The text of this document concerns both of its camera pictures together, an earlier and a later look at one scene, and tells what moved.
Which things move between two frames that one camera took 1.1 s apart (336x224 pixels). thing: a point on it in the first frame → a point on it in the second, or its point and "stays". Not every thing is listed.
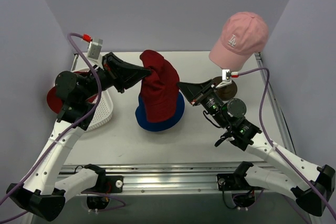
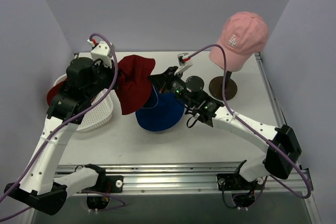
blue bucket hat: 142,118 stays
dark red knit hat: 158,89 → 133,84
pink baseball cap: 243,34 stays
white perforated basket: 103,114 stays
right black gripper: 201,94 → 166,81
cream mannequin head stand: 226,92 stays
